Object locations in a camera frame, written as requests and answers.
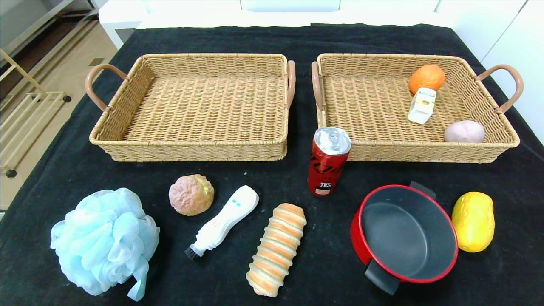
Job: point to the red soda can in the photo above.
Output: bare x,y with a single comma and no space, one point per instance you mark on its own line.
327,170

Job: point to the yellow mango toy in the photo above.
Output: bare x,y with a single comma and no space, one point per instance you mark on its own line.
473,221

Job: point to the white handheld brush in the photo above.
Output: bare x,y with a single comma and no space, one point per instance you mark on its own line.
225,216

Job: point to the brown crusty round bun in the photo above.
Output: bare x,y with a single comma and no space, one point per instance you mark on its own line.
191,194

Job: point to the long striped bread roll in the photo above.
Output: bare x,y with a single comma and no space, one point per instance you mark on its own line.
276,250

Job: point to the small white milk carton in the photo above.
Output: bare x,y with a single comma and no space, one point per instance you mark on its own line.
422,108

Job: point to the orange fruit toy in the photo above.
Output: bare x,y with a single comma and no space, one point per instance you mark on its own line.
427,77

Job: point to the light blue bath pouf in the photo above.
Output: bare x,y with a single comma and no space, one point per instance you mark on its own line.
102,242

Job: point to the pale pink round bun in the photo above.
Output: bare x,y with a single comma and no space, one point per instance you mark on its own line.
464,131

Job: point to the light wooden wheeled rack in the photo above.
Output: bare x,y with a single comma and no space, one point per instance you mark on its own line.
42,94

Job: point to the grey low shelf unit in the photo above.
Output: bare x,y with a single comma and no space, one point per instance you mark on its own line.
25,12

